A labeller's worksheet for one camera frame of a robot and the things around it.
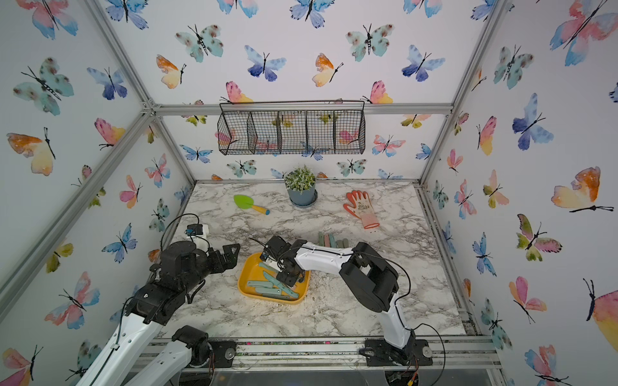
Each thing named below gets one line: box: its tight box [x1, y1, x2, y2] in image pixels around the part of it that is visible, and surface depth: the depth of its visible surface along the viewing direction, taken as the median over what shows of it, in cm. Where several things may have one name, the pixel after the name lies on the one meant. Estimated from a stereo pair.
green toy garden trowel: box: [233, 194, 272, 216], surface depth 117 cm
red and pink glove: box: [342, 190, 380, 230], surface depth 110 cm
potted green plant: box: [284, 164, 318, 208], surface depth 103 cm
